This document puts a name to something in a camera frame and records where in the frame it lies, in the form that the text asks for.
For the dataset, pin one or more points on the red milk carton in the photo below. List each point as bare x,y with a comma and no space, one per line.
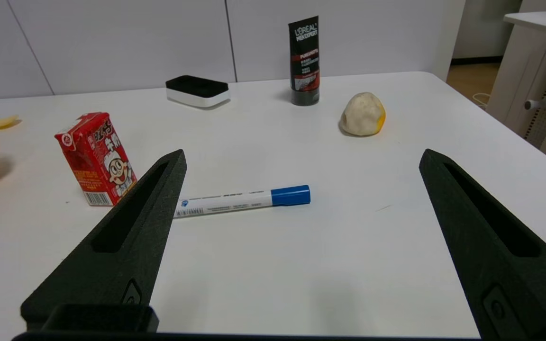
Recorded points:
94,158

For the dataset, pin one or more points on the pale round bread bun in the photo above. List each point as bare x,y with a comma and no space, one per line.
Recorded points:
362,114

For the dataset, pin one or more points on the black and white board eraser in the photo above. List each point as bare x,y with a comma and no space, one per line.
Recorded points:
197,92

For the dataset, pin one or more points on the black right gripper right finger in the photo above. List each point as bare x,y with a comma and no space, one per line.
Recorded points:
505,265

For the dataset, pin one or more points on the black face wash tube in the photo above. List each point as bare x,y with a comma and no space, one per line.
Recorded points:
304,61

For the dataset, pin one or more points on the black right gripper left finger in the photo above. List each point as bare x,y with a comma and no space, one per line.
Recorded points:
112,255

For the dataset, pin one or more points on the white side desk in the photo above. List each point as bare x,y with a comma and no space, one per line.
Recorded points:
514,71

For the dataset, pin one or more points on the white marker with blue cap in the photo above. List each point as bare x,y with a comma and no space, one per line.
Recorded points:
235,201

